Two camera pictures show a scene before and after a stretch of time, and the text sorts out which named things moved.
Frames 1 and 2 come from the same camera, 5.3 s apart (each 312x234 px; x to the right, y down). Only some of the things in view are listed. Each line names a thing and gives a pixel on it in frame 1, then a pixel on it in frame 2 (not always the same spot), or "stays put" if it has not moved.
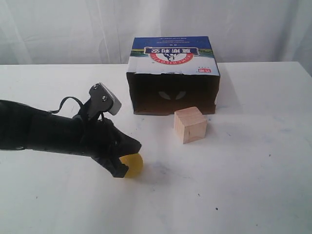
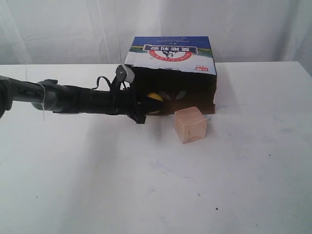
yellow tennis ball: x=135 y=163 to x=155 y=96
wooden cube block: x=191 y=124 stays put
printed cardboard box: x=167 y=74 stays put
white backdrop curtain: x=101 y=32 stays put
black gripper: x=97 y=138 to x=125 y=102
